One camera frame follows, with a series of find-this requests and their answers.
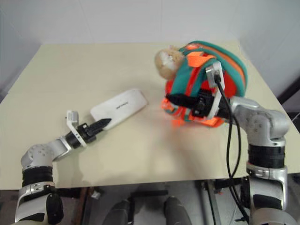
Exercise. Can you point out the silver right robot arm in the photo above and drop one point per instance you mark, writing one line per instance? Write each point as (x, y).
(262, 131)

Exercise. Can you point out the dark furniture piece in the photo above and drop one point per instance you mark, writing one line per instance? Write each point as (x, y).
(290, 93)

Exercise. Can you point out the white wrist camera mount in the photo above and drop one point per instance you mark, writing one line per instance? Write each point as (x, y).
(73, 117)
(213, 72)

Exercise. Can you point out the tan plush toy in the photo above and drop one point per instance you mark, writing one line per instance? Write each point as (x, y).
(167, 62)

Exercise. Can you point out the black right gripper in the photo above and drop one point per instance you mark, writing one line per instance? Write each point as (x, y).
(204, 103)

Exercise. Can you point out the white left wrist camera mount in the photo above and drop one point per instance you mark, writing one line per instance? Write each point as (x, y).
(73, 117)

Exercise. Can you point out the dark rounded shape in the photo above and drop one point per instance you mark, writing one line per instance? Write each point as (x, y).
(177, 209)
(120, 212)

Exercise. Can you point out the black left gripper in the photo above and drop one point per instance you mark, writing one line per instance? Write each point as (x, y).
(87, 132)

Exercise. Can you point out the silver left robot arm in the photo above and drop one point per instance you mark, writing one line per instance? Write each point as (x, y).
(39, 153)

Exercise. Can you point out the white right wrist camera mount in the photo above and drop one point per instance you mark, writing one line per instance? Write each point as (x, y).
(213, 72)

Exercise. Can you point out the orange and teal backpack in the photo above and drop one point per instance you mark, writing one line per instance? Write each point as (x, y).
(234, 70)

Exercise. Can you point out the grey metal table frame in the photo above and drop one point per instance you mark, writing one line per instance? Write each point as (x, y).
(211, 201)

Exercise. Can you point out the flat white box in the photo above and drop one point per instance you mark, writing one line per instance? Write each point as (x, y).
(122, 106)

